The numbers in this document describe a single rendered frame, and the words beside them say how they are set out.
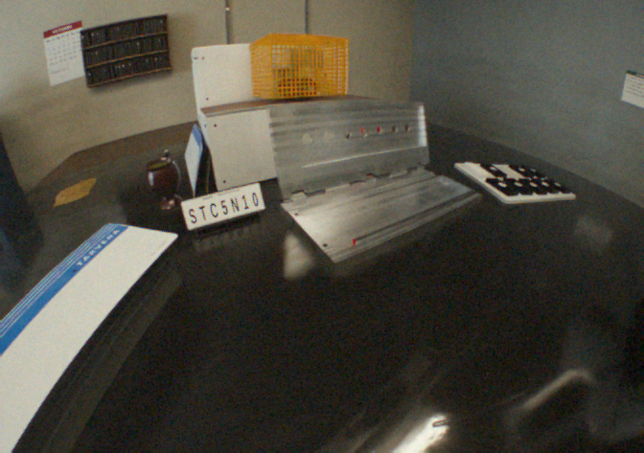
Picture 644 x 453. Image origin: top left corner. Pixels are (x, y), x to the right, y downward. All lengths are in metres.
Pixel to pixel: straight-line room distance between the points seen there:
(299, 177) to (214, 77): 0.46
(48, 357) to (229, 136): 0.52
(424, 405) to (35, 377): 0.36
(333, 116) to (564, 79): 2.36
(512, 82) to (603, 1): 1.15
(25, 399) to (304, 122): 0.55
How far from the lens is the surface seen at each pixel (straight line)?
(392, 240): 0.42
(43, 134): 2.33
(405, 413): 0.28
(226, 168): 0.62
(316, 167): 0.50
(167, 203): 0.63
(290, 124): 0.48
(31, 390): 0.30
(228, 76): 0.82
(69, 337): 0.29
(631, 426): 0.46
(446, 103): 3.05
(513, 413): 0.33
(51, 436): 0.35
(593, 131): 2.64
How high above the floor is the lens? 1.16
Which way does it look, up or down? 31 degrees down
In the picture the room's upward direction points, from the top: straight up
